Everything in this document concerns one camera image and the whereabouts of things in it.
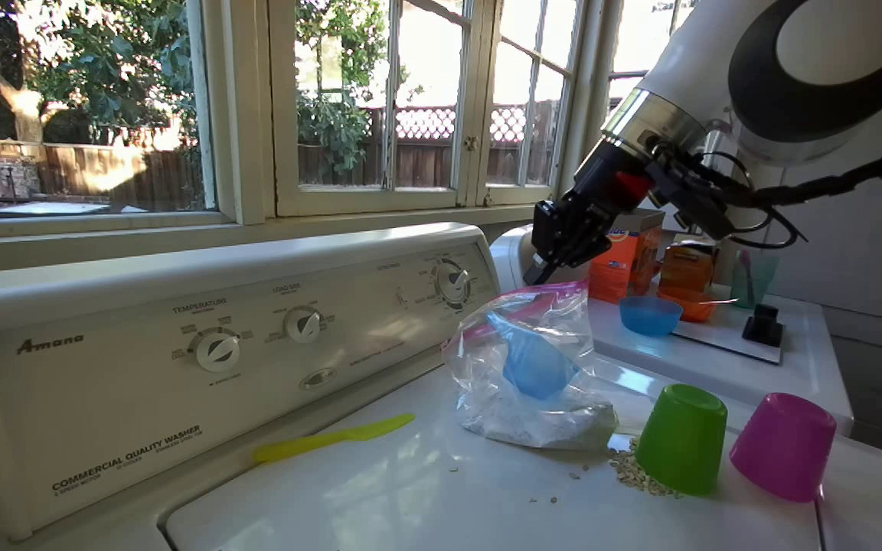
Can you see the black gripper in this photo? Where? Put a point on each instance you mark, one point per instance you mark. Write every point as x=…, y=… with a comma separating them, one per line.
x=612, y=193

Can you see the blue measuring cup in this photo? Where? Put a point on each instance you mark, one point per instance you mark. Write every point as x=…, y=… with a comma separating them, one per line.
x=537, y=365

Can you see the clear plastic zip bag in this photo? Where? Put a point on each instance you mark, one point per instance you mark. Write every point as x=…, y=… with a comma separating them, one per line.
x=565, y=425

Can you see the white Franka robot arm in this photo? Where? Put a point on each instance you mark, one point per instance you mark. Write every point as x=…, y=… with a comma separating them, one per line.
x=695, y=63

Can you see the orange plastic cup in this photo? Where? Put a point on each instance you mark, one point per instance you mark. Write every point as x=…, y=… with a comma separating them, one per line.
x=612, y=273

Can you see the teal translucent cup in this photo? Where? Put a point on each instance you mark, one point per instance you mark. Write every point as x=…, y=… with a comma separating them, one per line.
x=764, y=281

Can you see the green plastic cup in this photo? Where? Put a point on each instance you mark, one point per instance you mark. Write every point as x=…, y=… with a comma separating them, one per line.
x=680, y=445

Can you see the pink plastic cup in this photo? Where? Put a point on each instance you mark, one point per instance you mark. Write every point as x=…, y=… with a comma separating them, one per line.
x=781, y=449

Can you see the light blue plastic bowl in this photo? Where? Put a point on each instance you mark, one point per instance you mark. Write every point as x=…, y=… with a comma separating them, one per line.
x=649, y=320

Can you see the white washer control knob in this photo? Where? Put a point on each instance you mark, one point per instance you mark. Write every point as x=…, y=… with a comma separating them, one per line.
x=451, y=283
x=304, y=326
x=216, y=350

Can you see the white flat board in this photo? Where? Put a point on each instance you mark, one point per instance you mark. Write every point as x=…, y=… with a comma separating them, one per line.
x=716, y=342

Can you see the spilled grain pile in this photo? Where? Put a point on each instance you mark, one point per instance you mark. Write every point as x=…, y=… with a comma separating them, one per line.
x=630, y=477

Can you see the white Whirlpool laundry machine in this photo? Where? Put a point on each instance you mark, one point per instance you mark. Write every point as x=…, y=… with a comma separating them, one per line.
x=809, y=346

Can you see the yellow-green plastic spoon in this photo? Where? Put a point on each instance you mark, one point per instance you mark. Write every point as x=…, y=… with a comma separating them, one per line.
x=358, y=434

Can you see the wooden garden fence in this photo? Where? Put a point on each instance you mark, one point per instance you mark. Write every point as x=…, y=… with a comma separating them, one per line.
x=106, y=171

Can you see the white Amana washing machine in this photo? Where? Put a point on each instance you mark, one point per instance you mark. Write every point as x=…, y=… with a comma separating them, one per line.
x=106, y=408

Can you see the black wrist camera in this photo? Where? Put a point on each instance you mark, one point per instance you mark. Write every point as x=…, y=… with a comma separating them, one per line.
x=705, y=189

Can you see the black camera stand base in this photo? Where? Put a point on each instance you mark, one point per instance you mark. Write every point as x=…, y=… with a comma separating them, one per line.
x=764, y=326

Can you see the cream wooden window frame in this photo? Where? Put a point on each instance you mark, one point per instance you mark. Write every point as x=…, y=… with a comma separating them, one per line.
x=242, y=124

